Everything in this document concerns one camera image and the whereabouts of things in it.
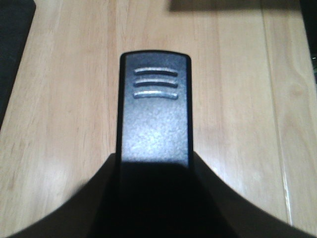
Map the black mat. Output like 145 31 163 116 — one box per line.
0 0 36 122

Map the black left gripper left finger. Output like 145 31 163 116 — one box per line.
10 153 115 238

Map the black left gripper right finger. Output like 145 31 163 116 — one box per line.
193 153 310 238

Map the black stapler with orange button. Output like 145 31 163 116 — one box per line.
117 50 193 238

